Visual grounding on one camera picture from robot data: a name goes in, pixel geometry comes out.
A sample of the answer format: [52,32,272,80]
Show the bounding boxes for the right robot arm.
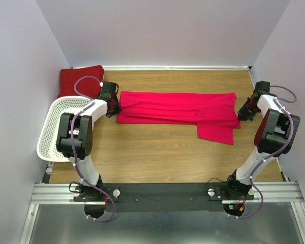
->
[225,81,300,198]

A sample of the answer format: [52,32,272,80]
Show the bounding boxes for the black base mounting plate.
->
[71,182,254,218]

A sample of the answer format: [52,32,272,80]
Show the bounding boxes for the aluminium frame rail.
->
[17,180,305,244]

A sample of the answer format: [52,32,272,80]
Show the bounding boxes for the pink red t shirt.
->
[117,91,240,145]

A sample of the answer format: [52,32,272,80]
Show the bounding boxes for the white plastic laundry basket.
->
[36,96,90,162]

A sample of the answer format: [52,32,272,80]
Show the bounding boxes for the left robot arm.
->
[56,76,121,201]

